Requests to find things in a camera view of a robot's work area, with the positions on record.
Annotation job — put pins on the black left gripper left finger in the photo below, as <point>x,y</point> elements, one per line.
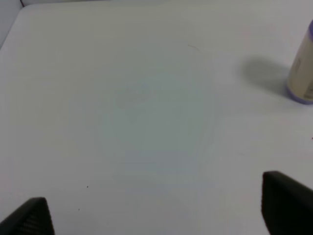
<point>31,218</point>

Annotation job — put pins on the purple lidded white canister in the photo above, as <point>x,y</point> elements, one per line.
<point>300,79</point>

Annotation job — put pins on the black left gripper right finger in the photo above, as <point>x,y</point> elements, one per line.
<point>286,205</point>

